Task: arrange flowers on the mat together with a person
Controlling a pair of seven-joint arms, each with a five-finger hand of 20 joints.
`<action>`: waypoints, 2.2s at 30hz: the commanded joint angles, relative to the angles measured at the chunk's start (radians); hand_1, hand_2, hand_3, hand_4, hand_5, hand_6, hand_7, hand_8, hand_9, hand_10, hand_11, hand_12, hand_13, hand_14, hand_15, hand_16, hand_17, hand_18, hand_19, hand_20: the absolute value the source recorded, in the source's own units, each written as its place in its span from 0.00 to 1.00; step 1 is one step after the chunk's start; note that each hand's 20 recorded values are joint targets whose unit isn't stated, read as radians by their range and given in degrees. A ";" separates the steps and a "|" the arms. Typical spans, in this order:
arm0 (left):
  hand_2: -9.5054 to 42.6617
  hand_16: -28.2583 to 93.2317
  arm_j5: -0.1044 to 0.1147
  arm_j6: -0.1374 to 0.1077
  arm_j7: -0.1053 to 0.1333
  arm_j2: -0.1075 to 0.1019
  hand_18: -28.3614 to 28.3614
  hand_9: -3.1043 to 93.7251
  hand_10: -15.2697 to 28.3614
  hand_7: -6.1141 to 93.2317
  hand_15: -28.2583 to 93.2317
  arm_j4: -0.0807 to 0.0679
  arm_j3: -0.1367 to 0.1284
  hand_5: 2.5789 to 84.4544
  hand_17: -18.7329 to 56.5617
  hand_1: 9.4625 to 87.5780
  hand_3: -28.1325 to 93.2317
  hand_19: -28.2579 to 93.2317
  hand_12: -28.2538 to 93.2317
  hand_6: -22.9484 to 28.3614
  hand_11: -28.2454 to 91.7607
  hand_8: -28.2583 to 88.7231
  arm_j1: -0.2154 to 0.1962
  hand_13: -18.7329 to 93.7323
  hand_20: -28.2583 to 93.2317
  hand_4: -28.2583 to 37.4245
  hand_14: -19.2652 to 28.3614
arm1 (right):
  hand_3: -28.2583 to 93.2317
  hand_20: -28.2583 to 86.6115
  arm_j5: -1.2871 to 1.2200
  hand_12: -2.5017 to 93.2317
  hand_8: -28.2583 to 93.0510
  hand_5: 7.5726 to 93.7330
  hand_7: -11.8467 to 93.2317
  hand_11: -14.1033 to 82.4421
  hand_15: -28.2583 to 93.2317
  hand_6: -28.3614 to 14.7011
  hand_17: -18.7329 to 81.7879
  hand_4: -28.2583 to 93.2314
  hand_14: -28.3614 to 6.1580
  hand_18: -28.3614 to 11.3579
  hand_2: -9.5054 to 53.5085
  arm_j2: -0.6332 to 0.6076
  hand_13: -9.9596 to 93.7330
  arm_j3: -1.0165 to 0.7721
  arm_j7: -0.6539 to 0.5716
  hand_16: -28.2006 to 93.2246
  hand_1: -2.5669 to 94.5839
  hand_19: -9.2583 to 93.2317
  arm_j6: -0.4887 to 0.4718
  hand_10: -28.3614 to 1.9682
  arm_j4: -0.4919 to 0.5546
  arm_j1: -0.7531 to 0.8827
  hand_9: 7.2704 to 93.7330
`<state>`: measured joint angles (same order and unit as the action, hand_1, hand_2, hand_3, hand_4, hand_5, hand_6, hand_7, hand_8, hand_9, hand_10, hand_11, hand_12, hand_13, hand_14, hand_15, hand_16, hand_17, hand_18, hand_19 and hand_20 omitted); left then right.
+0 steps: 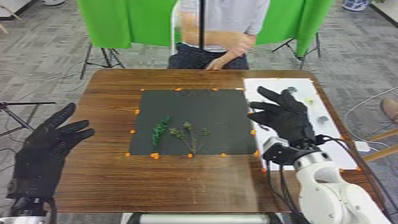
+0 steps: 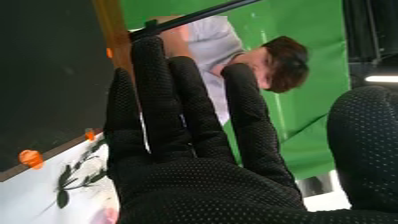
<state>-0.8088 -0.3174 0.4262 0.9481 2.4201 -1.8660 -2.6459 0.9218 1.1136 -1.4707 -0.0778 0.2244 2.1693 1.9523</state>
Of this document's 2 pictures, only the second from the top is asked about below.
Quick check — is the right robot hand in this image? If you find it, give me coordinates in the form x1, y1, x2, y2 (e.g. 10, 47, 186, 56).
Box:
104, 35, 398, 224

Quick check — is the dark mat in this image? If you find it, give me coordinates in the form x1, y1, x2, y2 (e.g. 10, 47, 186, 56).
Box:
0, 0, 118, 173

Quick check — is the person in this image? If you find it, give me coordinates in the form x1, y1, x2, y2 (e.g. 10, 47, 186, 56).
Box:
148, 14, 312, 126

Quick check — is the pink flower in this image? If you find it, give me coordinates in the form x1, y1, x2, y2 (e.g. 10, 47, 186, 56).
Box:
88, 205, 122, 224

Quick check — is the green sprig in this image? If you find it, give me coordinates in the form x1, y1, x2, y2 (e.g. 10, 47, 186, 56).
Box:
54, 139, 113, 210

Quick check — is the white sheet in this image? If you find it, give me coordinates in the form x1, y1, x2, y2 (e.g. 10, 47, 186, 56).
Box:
0, 132, 122, 224

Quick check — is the black stand pole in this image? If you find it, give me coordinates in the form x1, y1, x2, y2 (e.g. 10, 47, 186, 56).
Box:
129, 0, 264, 43

